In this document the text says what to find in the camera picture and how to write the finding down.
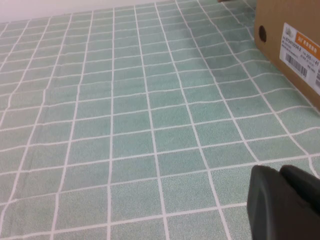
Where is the green checkered tablecloth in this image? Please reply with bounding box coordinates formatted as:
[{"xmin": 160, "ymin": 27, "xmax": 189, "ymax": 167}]
[{"xmin": 0, "ymin": 0, "xmax": 320, "ymax": 240}]

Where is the brown cardboard shoe box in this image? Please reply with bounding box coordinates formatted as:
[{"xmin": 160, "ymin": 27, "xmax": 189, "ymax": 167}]
[{"xmin": 216, "ymin": 0, "xmax": 320, "ymax": 112}]

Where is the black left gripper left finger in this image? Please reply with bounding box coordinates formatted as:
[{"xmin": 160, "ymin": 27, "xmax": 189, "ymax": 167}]
[{"xmin": 246, "ymin": 164, "xmax": 320, "ymax": 240}]

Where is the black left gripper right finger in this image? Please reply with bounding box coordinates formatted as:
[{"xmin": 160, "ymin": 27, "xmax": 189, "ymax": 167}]
[{"xmin": 279, "ymin": 164, "xmax": 320, "ymax": 215}]

